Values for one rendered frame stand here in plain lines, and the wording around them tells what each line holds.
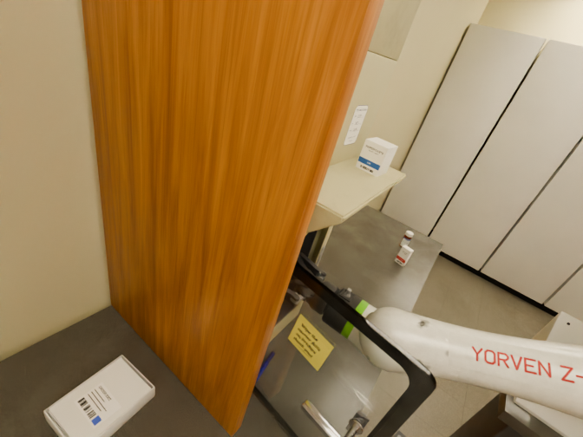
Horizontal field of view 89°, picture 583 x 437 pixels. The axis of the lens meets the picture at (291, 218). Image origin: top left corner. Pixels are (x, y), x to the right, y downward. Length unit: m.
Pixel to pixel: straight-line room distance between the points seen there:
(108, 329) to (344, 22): 0.88
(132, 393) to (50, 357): 0.23
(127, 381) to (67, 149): 0.51
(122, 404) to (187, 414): 0.14
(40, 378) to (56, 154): 0.49
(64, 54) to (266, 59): 0.44
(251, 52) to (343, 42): 0.11
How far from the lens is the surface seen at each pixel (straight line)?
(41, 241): 0.84
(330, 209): 0.43
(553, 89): 3.48
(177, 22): 0.47
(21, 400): 0.91
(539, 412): 1.28
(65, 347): 0.96
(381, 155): 0.61
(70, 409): 0.83
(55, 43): 0.70
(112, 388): 0.83
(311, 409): 0.57
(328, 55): 0.32
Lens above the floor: 1.70
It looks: 31 degrees down
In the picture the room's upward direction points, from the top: 17 degrees clockwise
